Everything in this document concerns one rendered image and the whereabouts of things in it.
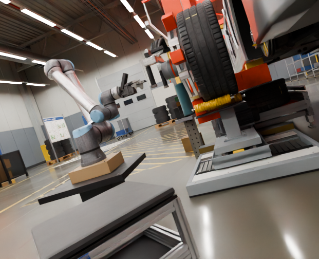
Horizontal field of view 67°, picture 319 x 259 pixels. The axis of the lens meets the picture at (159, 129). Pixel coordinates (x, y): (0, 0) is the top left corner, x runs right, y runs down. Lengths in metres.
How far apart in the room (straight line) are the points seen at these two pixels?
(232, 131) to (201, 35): 0.69
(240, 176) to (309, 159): 0.37
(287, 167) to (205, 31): 0.89
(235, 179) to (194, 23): 0.95
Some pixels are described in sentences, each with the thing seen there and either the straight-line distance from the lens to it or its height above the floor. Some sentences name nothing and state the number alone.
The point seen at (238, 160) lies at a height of 0.12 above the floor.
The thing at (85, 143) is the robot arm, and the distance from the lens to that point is 1.75.
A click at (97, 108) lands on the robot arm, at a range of 1.71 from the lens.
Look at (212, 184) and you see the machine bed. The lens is 1.53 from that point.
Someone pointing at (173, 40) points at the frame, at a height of 0.96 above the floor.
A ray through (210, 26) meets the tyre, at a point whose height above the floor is 0.94.
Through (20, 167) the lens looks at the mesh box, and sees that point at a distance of 9.63.
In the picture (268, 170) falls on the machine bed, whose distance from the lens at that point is 1.51.
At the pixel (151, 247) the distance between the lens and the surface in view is 0.99.
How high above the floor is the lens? 0.56
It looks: 4 degrees down
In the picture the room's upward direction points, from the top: 19 degrees counter-clockwise
